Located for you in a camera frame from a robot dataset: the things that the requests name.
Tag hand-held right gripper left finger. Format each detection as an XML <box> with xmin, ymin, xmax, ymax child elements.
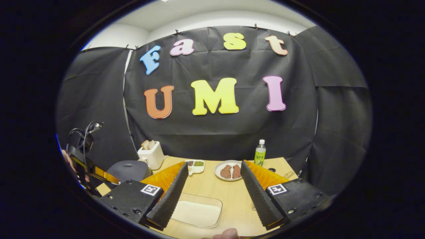
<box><xmin>99</xmin><ymin>161</ymin><xmax>189</xmax><ymax>232</ymax></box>

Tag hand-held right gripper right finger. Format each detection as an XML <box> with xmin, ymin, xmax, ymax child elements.
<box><xmin>240</xmin><ymin>160</ymin><xmax>332</xmax><ymax>231</ymax></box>

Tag silver black rice cooker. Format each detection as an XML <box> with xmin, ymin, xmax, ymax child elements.
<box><xmin>107</xmin><ymin>160</ymin><xmax>153</xmax><ymax>183</ymax></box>

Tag clear glass dish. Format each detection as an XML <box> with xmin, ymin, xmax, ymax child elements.
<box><xmin>171</xmin><ymin>193</ymin><xmax>223</xmax><ymax>229</ymax></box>

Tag white divided bean dish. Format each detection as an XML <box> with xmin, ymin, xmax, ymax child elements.
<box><xmin>185</xmin><ymin>160</ymin><xmax>206</xmax><ymax>176</ymax></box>

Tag white toaster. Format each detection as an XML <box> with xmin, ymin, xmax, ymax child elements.
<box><xmin>137</xmin><ymin>141</ymin><xmax>166</xmax><ymax>171</ymax></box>

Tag green drink bottle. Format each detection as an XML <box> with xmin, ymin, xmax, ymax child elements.
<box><xmin>254</xmin><ymin>139</ymin><xmax>267</xmax><ymax>167</ymax></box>

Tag round white plate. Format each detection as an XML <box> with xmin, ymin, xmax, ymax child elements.
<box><xmin>214</xmin><ymin>160</ymin><xmax>243</xmax><ymax>182</ymax></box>

